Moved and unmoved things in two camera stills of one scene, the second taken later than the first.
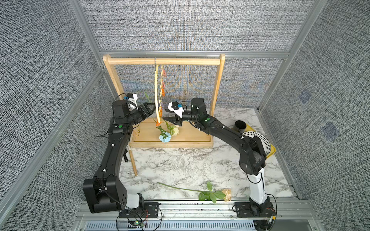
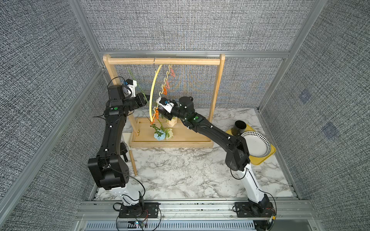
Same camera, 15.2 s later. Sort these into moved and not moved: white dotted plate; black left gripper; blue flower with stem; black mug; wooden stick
Moved: black left gripper; blue flower with stem
Not moved: white dotted plate; wooden stick; black mug
